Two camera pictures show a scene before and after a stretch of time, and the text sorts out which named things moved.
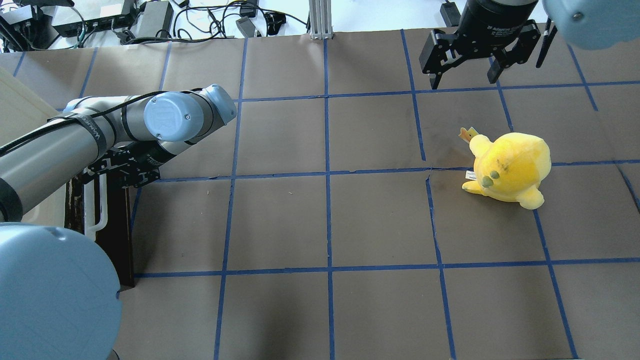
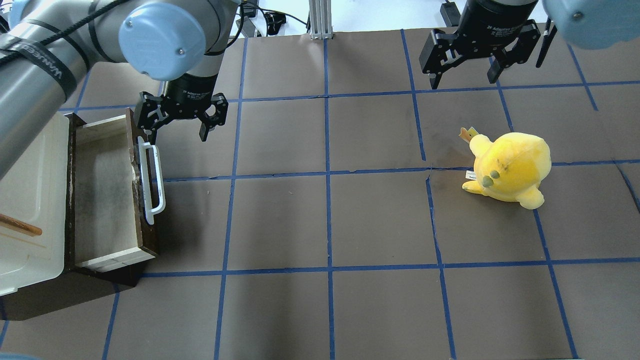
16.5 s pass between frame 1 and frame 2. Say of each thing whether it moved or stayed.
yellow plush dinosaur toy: stayed
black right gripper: stayed
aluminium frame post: stayed
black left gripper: moved
